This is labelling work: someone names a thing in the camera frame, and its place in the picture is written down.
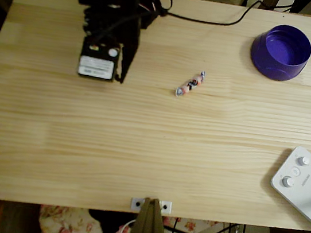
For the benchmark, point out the silver corner bracket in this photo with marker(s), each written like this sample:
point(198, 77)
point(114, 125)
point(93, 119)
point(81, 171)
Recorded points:
point(137, 203)
point(165, 206)

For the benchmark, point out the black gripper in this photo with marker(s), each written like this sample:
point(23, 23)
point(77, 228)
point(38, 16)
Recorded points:
point(129, 58)

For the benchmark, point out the floral cushion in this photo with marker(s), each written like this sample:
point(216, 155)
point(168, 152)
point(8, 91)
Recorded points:
point(65, 225)

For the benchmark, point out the candy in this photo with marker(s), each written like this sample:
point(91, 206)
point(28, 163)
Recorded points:
point(190, 83)

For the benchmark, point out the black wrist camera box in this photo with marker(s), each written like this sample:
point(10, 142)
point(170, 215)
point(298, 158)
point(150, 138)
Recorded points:
point(95, 67)

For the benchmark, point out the white lamp base with knobs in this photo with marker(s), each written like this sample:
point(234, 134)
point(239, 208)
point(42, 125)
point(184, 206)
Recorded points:
point(302, 183)

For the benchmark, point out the purple bowl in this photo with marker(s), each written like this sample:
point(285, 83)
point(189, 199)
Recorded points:
point(283, 50)

